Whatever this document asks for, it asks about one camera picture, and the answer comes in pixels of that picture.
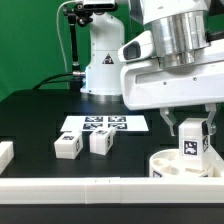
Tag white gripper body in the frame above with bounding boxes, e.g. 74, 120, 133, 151
121, 49, 224, 110

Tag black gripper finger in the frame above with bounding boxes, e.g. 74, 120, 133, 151
160, 107, 178, 136
202, 103, 217, 135

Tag white round stool seat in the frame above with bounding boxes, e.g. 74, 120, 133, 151
149, 148, 224, 178

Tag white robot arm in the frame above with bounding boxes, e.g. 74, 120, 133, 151
118, 0, 224, 135

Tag white tag sheet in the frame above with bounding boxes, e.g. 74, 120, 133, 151
61, 115, 148, 132

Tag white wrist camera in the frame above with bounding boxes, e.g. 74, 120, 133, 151
118, 30, 155, 63

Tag white front fence wall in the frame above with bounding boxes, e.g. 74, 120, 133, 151
0, 178, 224, 204

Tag white fence wall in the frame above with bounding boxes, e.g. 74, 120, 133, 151
0, 178, 224, 204
0, 141, 14, 175

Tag white overhead camera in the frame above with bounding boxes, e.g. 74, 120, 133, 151
83, 0, 115, 10

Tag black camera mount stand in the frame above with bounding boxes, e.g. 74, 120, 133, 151
63, 3, 93, 91

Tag black cables on table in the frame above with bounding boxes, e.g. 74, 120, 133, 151
32, 72, 76, 90

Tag white cable on stand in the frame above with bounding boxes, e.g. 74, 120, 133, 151
55, 0, 77, 64

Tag white left fence wall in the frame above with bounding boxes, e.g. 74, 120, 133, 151
0, 141, 14, 175

